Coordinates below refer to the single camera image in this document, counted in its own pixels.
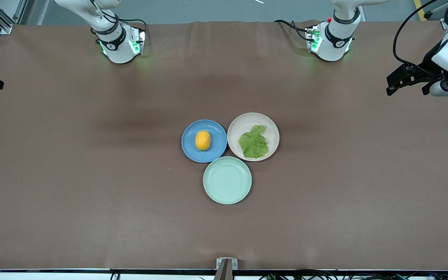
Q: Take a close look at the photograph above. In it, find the beige round plate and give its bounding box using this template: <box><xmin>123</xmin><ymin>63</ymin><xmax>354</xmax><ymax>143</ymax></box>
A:
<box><xmin>227</xmin><ymin>112</ymin><xmax>280</xmax><ymax>162</ymax></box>

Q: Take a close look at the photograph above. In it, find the black left base cable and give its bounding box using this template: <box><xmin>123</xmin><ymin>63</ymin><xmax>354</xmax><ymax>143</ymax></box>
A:
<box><xmin>273</xmin><ymin>19</ymin><xmax>311</xmax><ymax>42</ymax></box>

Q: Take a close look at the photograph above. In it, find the blue round plate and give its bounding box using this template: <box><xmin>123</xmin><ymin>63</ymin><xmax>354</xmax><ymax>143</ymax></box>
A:
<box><xmin>181</xmin><ymin>119</ymin><xmax>228</xmax><ymax>163</ymax></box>

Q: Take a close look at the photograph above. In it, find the yellow lemon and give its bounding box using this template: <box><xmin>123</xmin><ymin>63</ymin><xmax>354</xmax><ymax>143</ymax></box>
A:
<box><xmin>195</xmin><ymin>131</ymin><xmax>212</xmax><ymax>151</ymax></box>

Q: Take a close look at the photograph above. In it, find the light green round plate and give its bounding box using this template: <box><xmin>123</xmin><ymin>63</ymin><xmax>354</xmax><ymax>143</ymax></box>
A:
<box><xmin>203</xmin><ymin>156</ymin><xmax>252</xmax><ymax>205</ymax></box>

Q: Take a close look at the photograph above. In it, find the brown table cover sheet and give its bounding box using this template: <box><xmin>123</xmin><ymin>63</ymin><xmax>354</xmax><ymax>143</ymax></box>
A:
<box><xmin>0</xmin><ymin>20</ymin><xmax>448</xmax><ymax>271</ymax></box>

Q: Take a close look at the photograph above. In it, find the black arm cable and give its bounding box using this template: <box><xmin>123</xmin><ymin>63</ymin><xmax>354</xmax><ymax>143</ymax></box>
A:
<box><xmin>88</xmin><ymin>0</ymin><xmax>121</xmax><ymax>35</ymax></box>
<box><xmin>392</xmin><ymin>0</ymin><xmax>448</xmax><ymax>76</ymax></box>

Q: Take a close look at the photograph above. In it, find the black right base cable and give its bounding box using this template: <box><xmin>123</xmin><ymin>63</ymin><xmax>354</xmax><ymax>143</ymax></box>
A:
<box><xmin>120</xmin><ymin>17</ymin><xmax>149</xmax><ymax>32</ymax></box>

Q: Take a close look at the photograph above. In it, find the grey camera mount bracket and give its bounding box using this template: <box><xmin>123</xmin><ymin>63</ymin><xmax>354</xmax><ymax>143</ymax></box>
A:
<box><xmin>213</xmin><ymin>257</ymin><xmax>238</xmax><ymax>280</ymax></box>

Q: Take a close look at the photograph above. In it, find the green lettuce leaf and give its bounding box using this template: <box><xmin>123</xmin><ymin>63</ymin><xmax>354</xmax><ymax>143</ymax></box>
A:
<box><xmin>238</xmin><ymin>125</ymin><xmax>268</xmax><ymax>159</ymax></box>

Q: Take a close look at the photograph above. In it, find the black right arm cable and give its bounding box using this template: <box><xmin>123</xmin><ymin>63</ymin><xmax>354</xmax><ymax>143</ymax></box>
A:
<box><xmin>88</xmin><ymin>0</ymin><xmax>121</xmax><ymax>35</ymax></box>

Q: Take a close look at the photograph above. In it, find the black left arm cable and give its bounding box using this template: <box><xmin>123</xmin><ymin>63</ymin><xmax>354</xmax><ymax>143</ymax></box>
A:
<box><xmin>392</xmin><ymin>0</ymin><xmax>448</xmax><ymax>76</ymax></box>

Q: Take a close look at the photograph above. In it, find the black base cable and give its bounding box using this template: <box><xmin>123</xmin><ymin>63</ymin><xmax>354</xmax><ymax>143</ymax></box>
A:
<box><xmin>120</xmin><ymin>17</ymin><xmax>149</xmax><ymax>32</ymax></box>
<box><xmin>273</xmin><ymin>19</ymin><xmax>311</xmax><ymax>42</ymax></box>

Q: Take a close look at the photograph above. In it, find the black cable bundle under table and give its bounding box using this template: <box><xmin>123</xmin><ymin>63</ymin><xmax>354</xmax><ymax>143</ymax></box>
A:
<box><xmin>259</xmin><ymin>268</ymin><xmax>448</xmax><ymax>280</ymax></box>

